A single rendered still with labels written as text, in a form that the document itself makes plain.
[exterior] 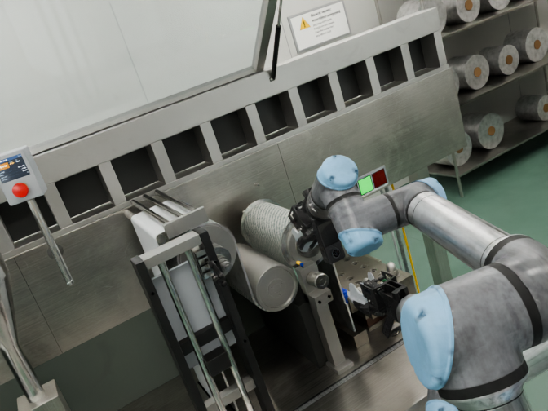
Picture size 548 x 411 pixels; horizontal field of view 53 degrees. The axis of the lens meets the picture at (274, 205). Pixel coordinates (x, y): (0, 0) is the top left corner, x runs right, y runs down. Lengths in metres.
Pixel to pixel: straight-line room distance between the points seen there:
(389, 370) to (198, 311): 0.53
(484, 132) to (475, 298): 4.34
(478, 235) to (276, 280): 0.64
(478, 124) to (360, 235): 4.00
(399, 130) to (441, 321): 1.32
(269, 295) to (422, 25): 1.10
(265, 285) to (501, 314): 0.78
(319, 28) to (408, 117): 2.63
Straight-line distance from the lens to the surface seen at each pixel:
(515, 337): 0.74
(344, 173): 1.07
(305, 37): 4.47
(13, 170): 1.20
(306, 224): 1.25
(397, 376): 1.47
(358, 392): 1.45
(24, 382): 1.41
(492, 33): 5.78
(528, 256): 0.79
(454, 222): 0.95
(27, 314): 1.60
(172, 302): 1.20
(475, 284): 0.74
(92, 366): 1.69
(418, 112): 2.02
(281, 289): 1.41
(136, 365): 1.72
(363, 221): 1.06
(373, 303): 1.34
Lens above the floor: 1.80
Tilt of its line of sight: 18 degrees down
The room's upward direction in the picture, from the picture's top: 18 degrees counter-clockwise
